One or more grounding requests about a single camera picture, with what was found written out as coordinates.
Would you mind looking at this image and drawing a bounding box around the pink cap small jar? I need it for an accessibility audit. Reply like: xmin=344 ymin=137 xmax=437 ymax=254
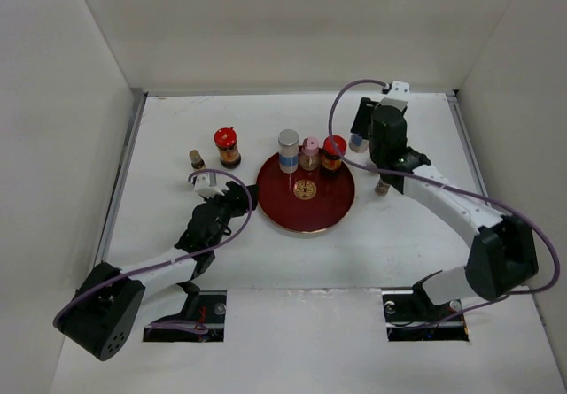
xmin=299 ymin=136 xmax=320 ymax=172

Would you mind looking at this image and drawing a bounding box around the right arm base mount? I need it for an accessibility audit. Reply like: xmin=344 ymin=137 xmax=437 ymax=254
xmin=382 ymin=290 xmax=469 ymax=342

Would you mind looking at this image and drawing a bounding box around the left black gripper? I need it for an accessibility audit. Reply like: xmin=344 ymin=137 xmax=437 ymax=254
xmin=202 ymin=182 xmax=258 ymax=249

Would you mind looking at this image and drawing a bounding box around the red round tray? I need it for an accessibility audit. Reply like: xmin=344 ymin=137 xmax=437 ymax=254
xmin=256 ymin=153 xmax=355 ymax=233

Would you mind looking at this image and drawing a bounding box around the small yellow liquid bottle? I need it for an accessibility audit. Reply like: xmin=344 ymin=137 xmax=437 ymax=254
xmin=189 ymin=150 xmax=206 ymax=173

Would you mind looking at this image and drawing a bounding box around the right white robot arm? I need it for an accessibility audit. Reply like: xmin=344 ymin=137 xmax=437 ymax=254
xmin=352 ymin=97 xmax=539 ymax=320

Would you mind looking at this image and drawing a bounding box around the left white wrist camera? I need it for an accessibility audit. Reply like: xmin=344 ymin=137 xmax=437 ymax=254
xmin=188 ymin=173 xmax=222 ymax=199

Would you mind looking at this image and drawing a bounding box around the silver lid blue label jar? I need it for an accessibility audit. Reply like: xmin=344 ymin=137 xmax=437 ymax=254
xmin=278 ymin=129 xmax=299 ymax=174

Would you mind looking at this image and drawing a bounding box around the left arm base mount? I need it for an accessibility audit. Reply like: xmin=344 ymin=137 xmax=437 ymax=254
xmin=143 ymin=284 xmax=228 ymax=344

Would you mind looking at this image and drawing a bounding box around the red lid sauce jar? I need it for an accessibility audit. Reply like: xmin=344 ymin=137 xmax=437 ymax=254
xmin=321 ymin=135 xmax=346 ymax=177
xmin=214 ymin=127 xmax=241 ymax=168

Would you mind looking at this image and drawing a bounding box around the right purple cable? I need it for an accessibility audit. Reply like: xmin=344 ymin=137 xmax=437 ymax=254
xmin=327 ymin=78 xmax=561 ymax=331

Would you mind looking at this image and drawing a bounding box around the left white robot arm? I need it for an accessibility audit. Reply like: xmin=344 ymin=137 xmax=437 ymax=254
xmin=53 ymin=181 xmax=259 ymax=361

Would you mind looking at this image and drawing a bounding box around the black cap brown spice bottle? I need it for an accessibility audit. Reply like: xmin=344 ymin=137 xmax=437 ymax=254
xmin=374 ymin=179 xmax=391 ymax=197

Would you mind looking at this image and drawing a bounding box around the white lid spice jar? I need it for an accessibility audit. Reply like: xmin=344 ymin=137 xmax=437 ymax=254
xmin=349 ymin=133 xmax=369 ymax=153

